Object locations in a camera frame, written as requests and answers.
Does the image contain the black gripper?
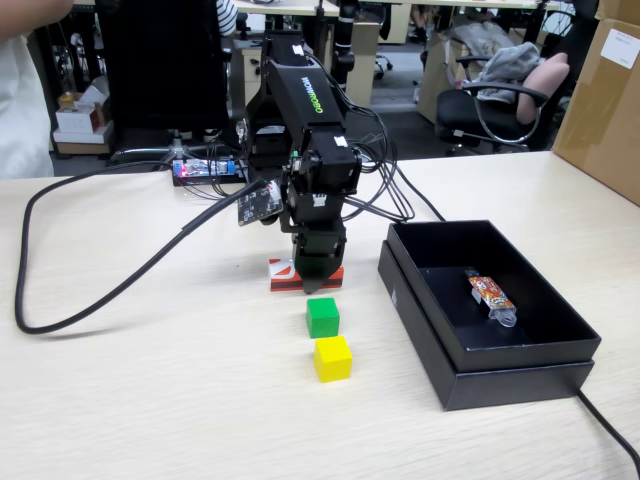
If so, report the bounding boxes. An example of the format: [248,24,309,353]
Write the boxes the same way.
[280,192,349,295]

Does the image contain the red and white box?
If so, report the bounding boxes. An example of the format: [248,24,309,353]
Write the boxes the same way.
[268,258,345,293]

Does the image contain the green wooden cube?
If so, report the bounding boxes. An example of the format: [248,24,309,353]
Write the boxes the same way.
[305,297,341,339]

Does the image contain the yellow wooden cube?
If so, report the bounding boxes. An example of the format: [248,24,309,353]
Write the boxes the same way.
[313,335,353,384]

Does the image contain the bare person forearm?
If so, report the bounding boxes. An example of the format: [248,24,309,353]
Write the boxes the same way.
[0,0,76,39]

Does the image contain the black cardboard box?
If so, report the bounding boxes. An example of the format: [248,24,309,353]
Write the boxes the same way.
[387,219,602,374]

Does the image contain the black open box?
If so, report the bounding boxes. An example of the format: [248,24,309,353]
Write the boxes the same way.
[377,239,596,412]

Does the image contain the flat white box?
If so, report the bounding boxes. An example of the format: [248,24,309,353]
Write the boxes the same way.
[52,121,115,156]

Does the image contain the white box with red side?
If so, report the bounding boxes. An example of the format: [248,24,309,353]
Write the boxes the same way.
[54,99,107,134]

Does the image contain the large labelled cardboard box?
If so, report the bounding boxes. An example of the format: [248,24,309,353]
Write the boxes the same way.
[551,17,640,207]

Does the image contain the plain cardboard box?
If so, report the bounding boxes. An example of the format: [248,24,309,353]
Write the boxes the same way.
[594,0,640,22]

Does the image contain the controller board with red light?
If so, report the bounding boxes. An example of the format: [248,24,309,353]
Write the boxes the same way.
[171,158,249,187]

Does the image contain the colourful printed usb stick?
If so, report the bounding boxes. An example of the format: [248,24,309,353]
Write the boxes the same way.
[466,268,519,329]

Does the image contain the black office chair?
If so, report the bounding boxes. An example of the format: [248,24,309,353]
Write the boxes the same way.
[434,54,551,156]

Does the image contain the black pole with white bands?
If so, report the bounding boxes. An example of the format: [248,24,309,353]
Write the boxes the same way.
[329,0,357,86]

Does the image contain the black monitor with stand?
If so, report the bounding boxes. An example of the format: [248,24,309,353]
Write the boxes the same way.
[94,0,231,161]

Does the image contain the person in striped shirt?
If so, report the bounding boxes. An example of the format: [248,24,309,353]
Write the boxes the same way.
[215,0,239,37]

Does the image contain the grey cloth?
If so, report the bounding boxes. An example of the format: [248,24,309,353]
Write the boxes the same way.
[472,41,542,104]

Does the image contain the pink cushion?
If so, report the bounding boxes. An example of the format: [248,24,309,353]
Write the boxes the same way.
[514,52,572,126]

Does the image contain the person in white shirt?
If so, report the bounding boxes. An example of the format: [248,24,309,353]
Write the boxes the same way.
[0,29,55,180]

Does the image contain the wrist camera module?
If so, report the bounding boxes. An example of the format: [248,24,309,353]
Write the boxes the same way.
[236,179,285,228]

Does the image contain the thin black wire bundle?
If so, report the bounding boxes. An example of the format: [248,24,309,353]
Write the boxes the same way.
[207,69,417,225]

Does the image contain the thick black camera cable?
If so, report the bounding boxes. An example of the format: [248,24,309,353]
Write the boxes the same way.
[13,159,266,335]

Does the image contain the black power cable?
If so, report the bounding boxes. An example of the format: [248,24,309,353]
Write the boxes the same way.
[389,162,640,469]

